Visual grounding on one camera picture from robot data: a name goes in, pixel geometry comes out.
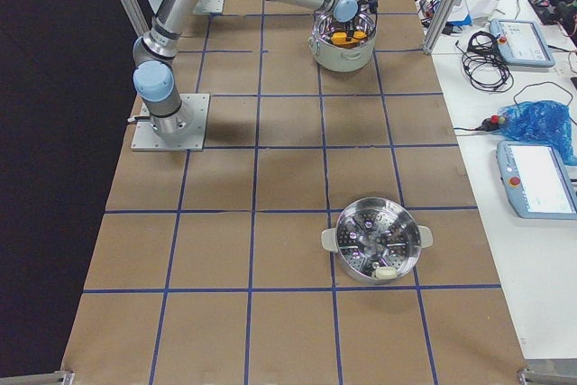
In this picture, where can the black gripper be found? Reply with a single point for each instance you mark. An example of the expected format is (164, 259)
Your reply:
(352, 18)

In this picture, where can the blue plastic bag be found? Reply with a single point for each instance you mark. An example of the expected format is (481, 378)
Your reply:
(544, 122)

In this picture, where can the yellow toy corn cob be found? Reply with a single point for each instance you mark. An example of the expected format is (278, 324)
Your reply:
(349, 39)

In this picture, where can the red emergency stop button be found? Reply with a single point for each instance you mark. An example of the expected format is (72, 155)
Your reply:
(491, 124)

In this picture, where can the teach pendant tablet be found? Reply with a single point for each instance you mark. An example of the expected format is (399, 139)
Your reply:
(535, 181)
(521, 43)

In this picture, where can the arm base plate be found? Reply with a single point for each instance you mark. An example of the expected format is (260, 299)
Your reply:
(206, 7)
(182, 131)

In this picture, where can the steel pot at right edge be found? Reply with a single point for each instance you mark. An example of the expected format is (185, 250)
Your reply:
(376, 240)

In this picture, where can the pale green electric pot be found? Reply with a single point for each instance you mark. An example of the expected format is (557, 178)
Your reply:
(341, 59)

